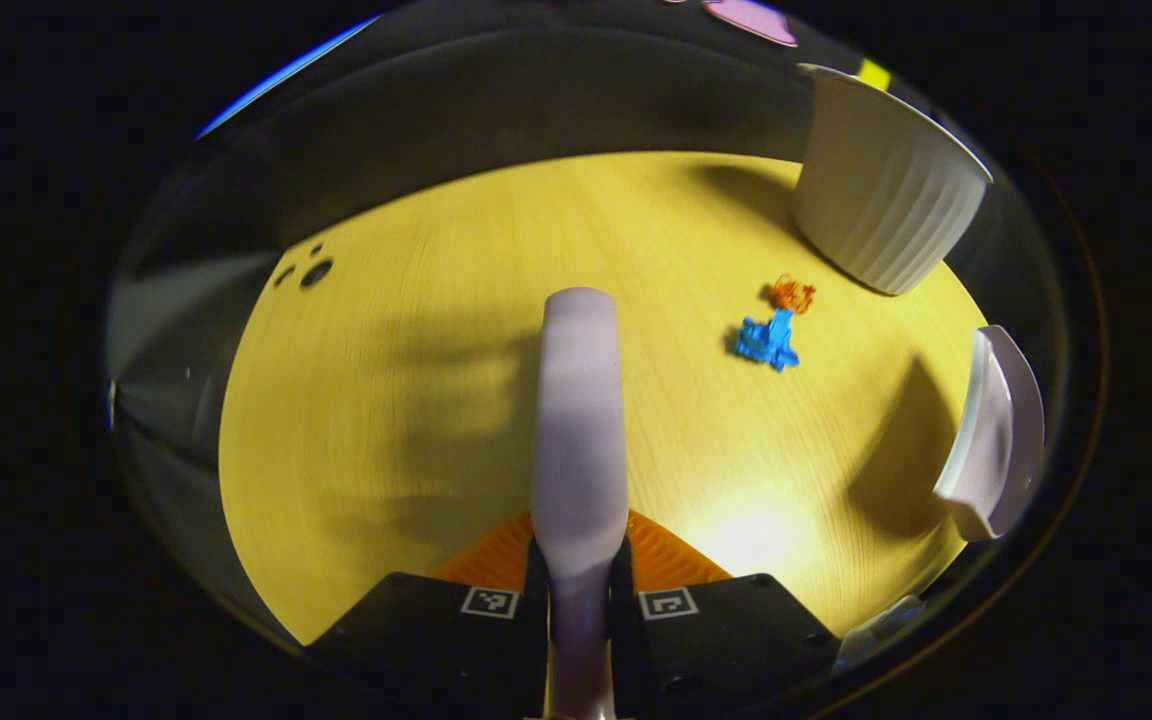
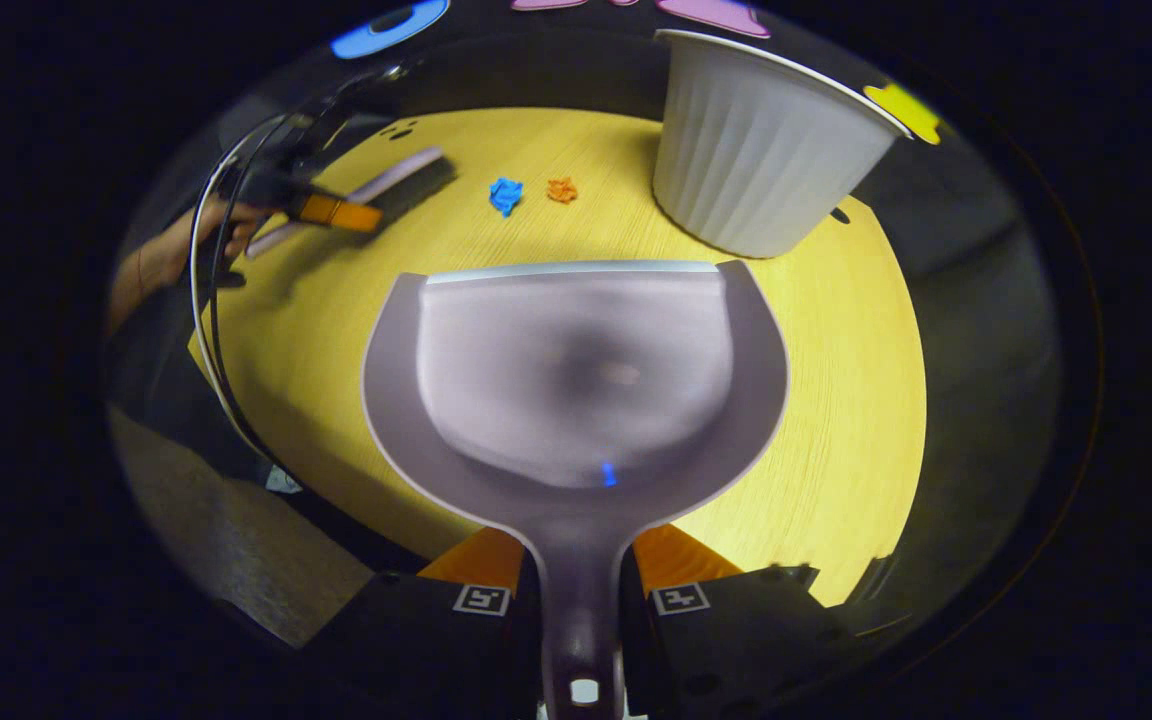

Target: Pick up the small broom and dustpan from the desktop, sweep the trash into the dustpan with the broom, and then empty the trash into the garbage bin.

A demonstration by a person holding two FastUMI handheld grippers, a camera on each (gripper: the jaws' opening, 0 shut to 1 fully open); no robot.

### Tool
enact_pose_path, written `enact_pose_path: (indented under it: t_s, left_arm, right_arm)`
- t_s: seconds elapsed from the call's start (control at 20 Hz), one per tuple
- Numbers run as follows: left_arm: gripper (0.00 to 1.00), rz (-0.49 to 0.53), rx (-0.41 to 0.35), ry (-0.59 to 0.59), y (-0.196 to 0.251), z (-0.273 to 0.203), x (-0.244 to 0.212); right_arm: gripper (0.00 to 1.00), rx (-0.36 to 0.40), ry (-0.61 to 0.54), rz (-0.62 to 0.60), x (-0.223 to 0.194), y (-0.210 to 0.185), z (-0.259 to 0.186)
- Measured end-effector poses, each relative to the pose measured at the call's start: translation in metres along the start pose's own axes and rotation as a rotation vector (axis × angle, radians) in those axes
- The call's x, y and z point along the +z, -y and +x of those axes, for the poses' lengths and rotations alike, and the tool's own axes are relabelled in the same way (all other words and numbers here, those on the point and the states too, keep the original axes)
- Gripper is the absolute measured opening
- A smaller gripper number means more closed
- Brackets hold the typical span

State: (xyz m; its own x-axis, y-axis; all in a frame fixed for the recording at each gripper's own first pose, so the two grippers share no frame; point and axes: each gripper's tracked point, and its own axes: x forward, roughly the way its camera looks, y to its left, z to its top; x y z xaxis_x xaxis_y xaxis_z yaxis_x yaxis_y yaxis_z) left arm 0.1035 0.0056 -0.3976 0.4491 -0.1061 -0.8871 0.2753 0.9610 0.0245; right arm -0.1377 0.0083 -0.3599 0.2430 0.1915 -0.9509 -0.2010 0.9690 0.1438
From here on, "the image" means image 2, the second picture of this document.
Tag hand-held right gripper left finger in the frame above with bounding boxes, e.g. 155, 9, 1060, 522
321, 525, 543, 720

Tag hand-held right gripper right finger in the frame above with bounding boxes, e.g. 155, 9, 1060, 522
621, 524, 912, 720

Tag small lilac broom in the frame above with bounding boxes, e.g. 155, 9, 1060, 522
244, 147, 458, 261

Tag pale lilac dustpan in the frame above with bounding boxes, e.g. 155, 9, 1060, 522
361, 260, 790, 720

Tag white ribbed garbage bin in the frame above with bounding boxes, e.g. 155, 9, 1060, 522
653, 28, 913, 260

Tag black backdrop cloth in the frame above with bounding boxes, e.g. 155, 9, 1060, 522
131, 0, 1062, 611

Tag white cable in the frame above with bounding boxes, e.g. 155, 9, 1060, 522
188, 112, 282, 463

